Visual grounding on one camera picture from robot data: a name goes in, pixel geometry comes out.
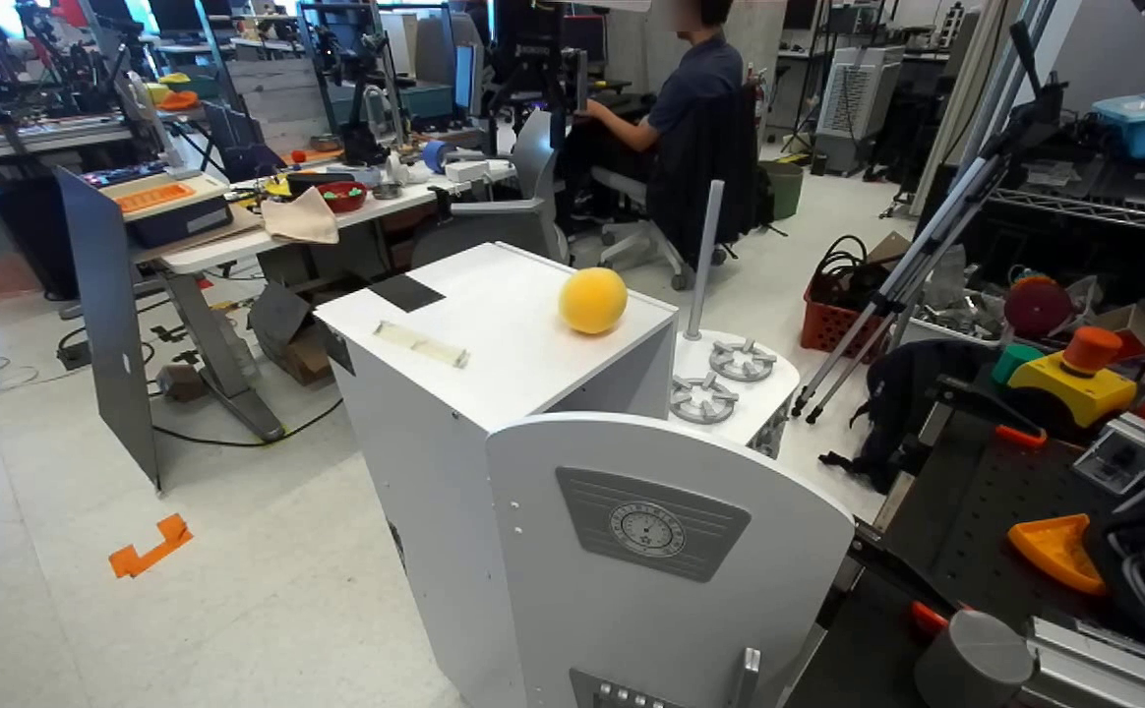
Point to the yellow foam ball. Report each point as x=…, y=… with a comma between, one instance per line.
x=590, y=300

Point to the dark red ball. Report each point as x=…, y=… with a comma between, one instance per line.
x=1039, y=305

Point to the grey toy stove burner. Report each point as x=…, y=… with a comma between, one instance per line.
x=706, y=401
x=740, y=360

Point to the beige tape strip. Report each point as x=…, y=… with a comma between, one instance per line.
x=420, y=346

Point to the grey vertical pole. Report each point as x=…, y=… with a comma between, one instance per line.
x=706, y=260

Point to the white toy kitchen unit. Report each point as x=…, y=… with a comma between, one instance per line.
x=437, y=460

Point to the black square patch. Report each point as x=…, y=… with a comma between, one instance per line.
x=407, y=292

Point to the grey desk chair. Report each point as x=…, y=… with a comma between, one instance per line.
x=525, y=183

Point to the white toy kitchen door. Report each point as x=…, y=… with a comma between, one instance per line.
x=676, y=551

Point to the black office chair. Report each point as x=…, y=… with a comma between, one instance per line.
x=729, y=183

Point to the red basket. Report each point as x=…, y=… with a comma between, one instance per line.
x=841, y=317

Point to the red bowl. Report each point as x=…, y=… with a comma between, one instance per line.
x=345, y=195

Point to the seated person dark shirt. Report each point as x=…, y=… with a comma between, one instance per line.
x=693, y=94

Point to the beige cloth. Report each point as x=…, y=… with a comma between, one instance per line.
x=296, y=218

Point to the black backpack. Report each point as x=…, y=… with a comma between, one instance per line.
x=905, y=407

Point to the white work desk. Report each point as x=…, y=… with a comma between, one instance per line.
x=222, y=251

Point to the black table mat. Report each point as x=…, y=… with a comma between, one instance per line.
x=964, y=524

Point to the box with orange lid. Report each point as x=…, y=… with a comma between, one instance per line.
x=161, y=205

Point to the green block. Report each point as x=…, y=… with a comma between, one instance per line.
x=1007, y=360

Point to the dark grey standing panel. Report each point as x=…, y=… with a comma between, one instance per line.
x=113, y=342

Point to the grey cylinder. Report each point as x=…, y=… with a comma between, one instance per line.
x=969, y=662

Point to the yellow emergency stop box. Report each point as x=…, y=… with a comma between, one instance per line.
x=1074, y=386

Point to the orange wedge block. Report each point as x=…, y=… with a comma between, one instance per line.
x=1056, y=551

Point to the grey camera tripod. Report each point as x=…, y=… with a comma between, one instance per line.
x=926, y=251

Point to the orange floor tape bracket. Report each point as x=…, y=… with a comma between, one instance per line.
x=150, y=547

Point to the aluminium rail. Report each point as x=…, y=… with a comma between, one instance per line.
x=1108, y=672

